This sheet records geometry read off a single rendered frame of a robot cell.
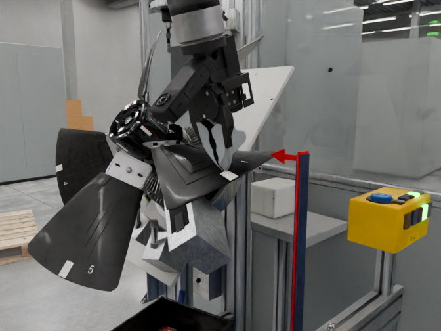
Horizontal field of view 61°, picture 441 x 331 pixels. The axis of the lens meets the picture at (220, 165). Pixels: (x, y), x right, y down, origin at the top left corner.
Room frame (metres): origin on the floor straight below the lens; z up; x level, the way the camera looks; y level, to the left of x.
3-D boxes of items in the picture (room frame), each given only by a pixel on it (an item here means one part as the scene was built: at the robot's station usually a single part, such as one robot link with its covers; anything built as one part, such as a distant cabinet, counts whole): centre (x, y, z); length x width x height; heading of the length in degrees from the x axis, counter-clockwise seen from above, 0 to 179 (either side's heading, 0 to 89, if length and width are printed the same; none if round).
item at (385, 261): (0.76, -0.35, 0.92); 0.03 x 0.03 x 0.12; 42
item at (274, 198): (1.36, -0.19, 0.92); 0.17 x 0.16 x 0.11; 132
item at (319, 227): (1.28, -0.22, 0.85); 0.36 x 0.24 x 0.03; 42
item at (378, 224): (0.76, -0.35, 1.02); 0.16 x 0.10 x 0.11; 132
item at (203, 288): (1.22, 0.01, 0.73); 0.15 x 0.09 x 0.22; 132
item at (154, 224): (0.83, 0.15, 0.96); 0.02 x 0.02 x 0.06
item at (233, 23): (1.44, -0.03, 1.54); 0.10 x 0.07 x 0.09; 167
